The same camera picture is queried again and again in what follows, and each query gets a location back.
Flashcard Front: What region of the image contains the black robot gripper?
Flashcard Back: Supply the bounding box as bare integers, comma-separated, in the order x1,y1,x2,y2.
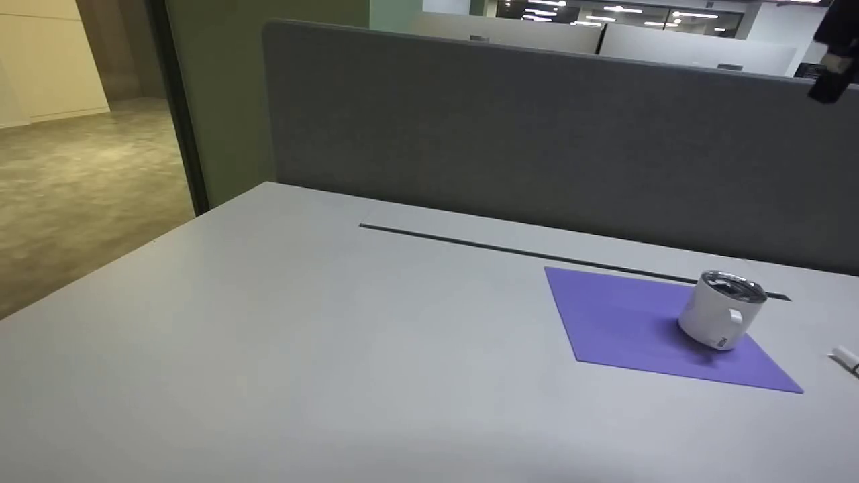
804,0,859,106

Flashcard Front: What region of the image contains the white metal cup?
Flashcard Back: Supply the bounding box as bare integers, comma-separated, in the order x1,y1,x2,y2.
676,267,770,350

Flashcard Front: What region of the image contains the small white object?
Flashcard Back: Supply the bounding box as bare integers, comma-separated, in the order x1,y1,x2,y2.
826,344,859,378

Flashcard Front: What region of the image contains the light grey background partition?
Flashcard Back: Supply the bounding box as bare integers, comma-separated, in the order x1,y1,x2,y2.
392,8,607,55
596,22,800,79

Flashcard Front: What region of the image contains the grey desk partition panel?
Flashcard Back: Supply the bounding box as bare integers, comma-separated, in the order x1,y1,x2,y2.
261,19,859,277

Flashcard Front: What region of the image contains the purple square mat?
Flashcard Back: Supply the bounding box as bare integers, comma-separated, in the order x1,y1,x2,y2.
543,262,804,396

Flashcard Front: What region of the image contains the dark door frame post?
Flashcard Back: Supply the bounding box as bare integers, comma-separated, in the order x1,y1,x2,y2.
144,0,211,217

